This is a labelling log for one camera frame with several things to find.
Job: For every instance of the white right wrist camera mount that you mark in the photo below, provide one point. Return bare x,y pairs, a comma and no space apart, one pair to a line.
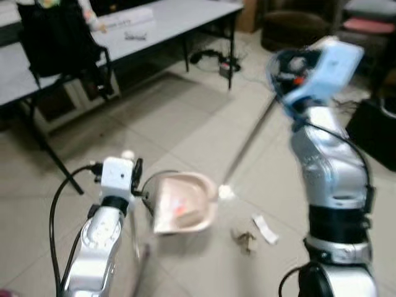
328,71

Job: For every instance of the brown cardboard box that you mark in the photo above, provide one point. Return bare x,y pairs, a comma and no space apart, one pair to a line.
247,15

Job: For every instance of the black box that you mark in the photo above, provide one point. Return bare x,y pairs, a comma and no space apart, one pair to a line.
374,133

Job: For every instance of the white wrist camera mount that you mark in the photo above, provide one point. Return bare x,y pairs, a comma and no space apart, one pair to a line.
328,71
116,174

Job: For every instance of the chair with pink cushion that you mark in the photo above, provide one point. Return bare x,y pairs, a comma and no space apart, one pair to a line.
369,23

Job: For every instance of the small folded glasses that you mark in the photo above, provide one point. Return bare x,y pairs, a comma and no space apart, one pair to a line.
136,34

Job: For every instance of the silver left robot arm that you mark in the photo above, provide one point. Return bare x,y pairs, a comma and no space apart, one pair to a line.
99,241

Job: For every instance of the dark brown round stool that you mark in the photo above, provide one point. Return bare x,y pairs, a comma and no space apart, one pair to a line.
294,30

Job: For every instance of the black chair with bag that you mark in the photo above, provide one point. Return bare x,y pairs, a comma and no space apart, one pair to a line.
55,37

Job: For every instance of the white name placard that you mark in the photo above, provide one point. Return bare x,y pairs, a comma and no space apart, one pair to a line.
127,20

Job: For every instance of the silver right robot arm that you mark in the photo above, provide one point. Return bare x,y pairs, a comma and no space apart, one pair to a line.
331,173

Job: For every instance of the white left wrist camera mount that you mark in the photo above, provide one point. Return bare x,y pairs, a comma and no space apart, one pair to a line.
116,174

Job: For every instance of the crumpled brown paper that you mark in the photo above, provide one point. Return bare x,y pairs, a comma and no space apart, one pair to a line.
244,241

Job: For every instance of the white table with black legs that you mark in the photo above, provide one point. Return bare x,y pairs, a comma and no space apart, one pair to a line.
185,18

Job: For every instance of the white paper scrap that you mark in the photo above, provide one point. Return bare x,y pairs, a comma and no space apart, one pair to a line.
265,228

